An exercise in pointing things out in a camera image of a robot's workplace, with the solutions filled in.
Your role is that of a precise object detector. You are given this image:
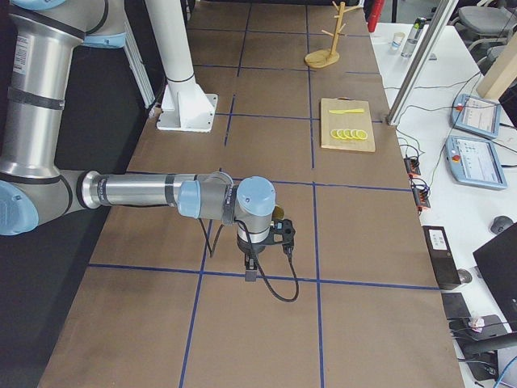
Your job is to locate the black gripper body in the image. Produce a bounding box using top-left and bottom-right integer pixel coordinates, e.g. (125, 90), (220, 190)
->
(237, 237), (266, 270)

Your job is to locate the blue cup yellow inside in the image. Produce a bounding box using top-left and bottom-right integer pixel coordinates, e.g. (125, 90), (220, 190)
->
(271, 205), (284, 220)

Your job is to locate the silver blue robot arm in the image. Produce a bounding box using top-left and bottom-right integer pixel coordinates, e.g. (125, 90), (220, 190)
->
(1, 1), (275, 281)

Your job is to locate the wooden cup storage rack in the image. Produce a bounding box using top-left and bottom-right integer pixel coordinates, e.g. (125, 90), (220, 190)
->
(304, 1), (359, 69)

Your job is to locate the paper cup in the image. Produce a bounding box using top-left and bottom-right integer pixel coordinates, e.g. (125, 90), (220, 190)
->
(390, 32), (406, 52)

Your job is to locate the wooden cutting board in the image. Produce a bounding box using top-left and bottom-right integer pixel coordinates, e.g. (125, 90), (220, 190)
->
(320, 98), (376, 153)

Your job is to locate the yellow plastic knife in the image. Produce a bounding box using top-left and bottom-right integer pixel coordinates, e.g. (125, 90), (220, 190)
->
(328, 108), (365, 115)

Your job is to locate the near orange black connector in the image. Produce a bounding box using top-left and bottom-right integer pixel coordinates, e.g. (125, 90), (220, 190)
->
(410, 178), (431, 213)

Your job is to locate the orange black connector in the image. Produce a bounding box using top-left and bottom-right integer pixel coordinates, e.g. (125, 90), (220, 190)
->
(410, 178), (431, 213)
(401, 144), (421, 178)

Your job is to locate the far orange black connector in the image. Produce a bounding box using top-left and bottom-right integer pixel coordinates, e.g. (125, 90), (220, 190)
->
(401, 144), (421, 178)

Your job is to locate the black box white label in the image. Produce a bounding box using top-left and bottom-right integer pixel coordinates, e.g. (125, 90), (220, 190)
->
(422, 226), (461, 290)

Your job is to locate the black monitor stand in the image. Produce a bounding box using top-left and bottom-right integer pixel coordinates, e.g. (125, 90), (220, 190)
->
(449, 314), (516, 381)

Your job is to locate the near teach pendant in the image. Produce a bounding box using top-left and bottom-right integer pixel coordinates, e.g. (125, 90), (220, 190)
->
(445, 136), (507, 190)

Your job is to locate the teach pendant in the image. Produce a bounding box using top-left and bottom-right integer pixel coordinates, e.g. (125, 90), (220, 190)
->
(451, 94), (502, 139)
(445, 136), (507, 190)

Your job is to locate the black laptop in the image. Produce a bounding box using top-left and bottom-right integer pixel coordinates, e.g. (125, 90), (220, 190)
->
(473, 227), (516, 330)

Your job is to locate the grey computer mouse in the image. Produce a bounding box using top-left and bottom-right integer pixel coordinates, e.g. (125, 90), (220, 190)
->
(490, 216), (514, 234)

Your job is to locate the far teach pendant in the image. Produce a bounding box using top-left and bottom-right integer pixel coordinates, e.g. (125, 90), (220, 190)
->
(451, 94), (502, 139)

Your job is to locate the clear water bottle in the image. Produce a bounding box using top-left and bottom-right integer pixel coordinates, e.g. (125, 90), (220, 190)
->
(401, 17), (427, 57)

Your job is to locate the red fire extinguisher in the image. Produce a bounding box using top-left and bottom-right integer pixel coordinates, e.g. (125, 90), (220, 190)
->
(368, 0), (385, 32)

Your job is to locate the grey office chair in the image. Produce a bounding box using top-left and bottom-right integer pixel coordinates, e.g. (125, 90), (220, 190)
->
(451, 6), (516, 72)

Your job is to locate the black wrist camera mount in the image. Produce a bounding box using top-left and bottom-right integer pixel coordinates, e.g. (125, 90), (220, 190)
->
(267, 218), (296, 258)

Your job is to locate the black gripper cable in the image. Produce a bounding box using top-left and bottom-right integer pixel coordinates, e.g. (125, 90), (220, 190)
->
(200, 217), (301, 303)

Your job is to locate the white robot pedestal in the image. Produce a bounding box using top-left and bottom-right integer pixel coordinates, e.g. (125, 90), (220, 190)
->
(145, 0), (218, 133)

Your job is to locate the aluminium frame post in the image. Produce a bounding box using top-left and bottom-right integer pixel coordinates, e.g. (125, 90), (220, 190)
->
(386, 0), (458, 125)

